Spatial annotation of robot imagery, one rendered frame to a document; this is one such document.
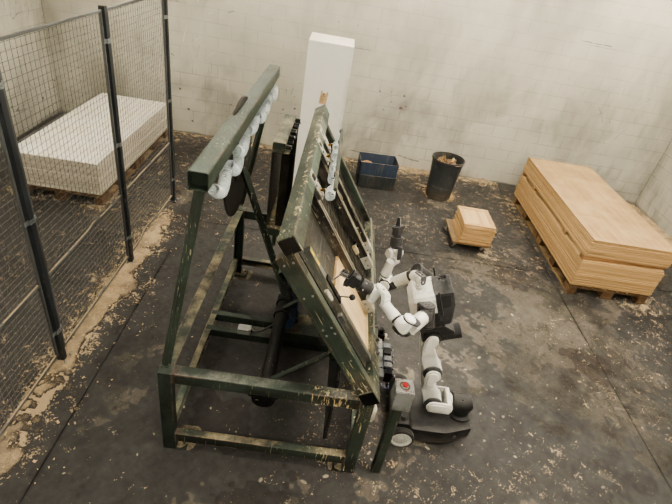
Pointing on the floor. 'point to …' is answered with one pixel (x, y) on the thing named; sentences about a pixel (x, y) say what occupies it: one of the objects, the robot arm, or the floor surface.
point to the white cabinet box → (324, 84)
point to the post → (385, 440)
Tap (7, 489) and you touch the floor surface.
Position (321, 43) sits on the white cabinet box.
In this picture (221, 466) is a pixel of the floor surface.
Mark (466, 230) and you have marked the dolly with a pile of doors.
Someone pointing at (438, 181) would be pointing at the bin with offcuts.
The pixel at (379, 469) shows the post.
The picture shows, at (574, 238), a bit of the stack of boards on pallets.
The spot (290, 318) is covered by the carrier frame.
